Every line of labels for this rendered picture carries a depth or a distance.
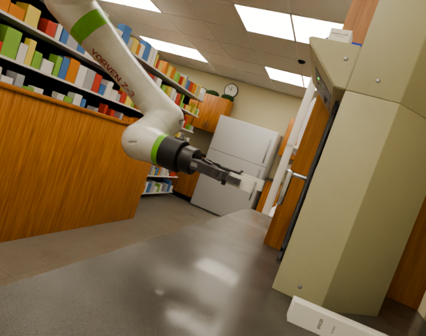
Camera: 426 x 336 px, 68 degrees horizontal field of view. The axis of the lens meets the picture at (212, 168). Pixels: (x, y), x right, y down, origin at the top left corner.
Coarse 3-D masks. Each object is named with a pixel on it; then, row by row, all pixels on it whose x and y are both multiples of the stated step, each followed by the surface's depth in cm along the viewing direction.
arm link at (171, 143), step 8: (168, 136) 86; (160, 144) 84; (168, 144) 84; (176, 144) 84; (184, 144) 85; (160, 152) 84; (168, 152) 83; (176, 152) 83; (160, 160) 85; (168, 160) 83; (176, 160) 84; (168, 168) 85; (176, 168) 86
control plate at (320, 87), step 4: (316, 68) 81; (316, 72) 83; (316, 76) 87; (320, 76) 80; (316, 80) 91; (320, 80) 83; (316, 84) 95; (320, 84) 87; (324, 84) 80; (320, 88) 91; (324, 88) 83; (320, 92) 95; (328, 92) 80; (328, 96) 83; (328, 100) 87; (328, 104) 91; (328, 108) 95
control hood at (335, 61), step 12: (312, 36) 72; (312, 48) 73; (324, 48) 71; (336, 48) 70; (348, 48) 69; (360, 48) 69; (312, 60) 81; (324, 60) 71; (336, 60) 70; (348, 60) 69; (312, 72) 91; (324, 72) 73; (336, 72) 70; (348, 72) 69; (336, 84) 70; (336, 96) 76
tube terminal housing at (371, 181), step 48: (384, 0) 67; (384, 48) 67; (384, 96) 66; (336, 144) 69; (384, 144) 66; (336, 192) 69; (384, 192) 69; (336, 240) 68; (384, 240) 72; (288, 288) 71; (336, 288) 69; (384, 288) 76
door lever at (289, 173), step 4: (288, 172) 76; (292, 172) 76; (288, 176) 76; (292, 176) 76; (296, 176) 76; (300, 176) 76; (304, 176) 76; (284, 180) 77; (288, 180) 76; (304, 180) 76; (284, 184) 77; (288, 184) 76; (284, 188) 77; (288, 188) 77; (280, 192) 77; (284, 192) 77; (280, 196) 77; (284, 196) 77; (280, 200) 77; (280, 204) 77
